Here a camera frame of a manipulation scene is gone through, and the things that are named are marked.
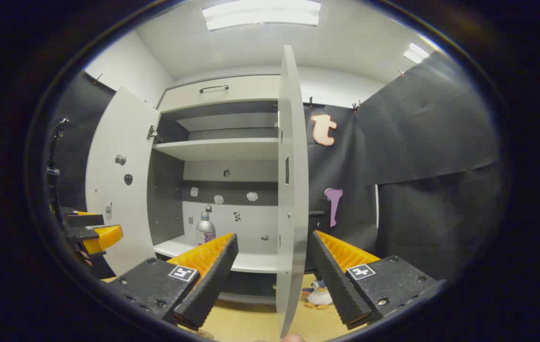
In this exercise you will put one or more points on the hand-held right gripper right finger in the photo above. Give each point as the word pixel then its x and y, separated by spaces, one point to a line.
pixel 334 280

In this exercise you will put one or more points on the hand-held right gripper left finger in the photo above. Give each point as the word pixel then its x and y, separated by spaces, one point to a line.
pixel 213 280

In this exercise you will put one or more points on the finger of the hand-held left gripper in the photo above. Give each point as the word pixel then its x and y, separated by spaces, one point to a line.
pixel 108 236
pixel 84 220

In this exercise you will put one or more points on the grey cabinet door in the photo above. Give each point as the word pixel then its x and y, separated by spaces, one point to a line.
pixel 118 190
pixel 294 166

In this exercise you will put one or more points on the silver bottle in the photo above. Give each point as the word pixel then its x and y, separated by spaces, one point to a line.
pixel 206 230

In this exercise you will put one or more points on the grey cabinet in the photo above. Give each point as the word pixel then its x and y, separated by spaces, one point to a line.
pixel 165 190

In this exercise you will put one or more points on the grey cabinet shelf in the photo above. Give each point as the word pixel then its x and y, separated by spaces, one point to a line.
pixel 222 148
pixel 255 261
pixel 227 121

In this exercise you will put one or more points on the grey cabinet drawer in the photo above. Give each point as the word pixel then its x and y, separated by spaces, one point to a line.
pixel 251 90

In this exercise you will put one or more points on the penguin plush toy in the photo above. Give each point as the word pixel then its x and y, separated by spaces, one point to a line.
pixel 320 297

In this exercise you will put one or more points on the black backdrop cloth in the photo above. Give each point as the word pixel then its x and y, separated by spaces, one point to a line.
pixel 417 142

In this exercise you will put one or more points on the small ceiling light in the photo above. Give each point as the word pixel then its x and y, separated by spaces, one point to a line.
pixel 416 52

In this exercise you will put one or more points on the long ceiling light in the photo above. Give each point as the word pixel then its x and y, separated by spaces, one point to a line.
pixel 260 14

